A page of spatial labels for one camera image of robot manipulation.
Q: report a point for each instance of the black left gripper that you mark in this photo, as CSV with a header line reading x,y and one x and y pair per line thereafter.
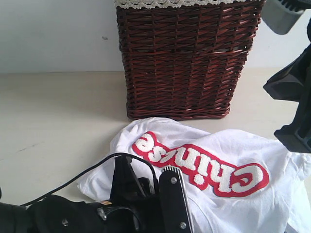
x,y
136,203

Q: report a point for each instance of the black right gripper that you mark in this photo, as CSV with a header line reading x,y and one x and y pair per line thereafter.
x,y
293,83

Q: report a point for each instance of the white t-shirt red lettering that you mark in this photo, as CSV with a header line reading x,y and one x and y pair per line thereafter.
x,y
236,182

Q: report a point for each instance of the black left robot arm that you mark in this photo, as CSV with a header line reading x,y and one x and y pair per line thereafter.
x,y
51,213

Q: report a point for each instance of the dark brown wicker basket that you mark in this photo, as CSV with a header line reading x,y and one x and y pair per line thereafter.
x,y
184,63

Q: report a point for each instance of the white lace fabric trim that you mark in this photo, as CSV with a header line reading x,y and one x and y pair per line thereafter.
x,y
151,4

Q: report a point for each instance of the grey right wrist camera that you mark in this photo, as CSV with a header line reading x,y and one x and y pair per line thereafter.
x,y
281,15

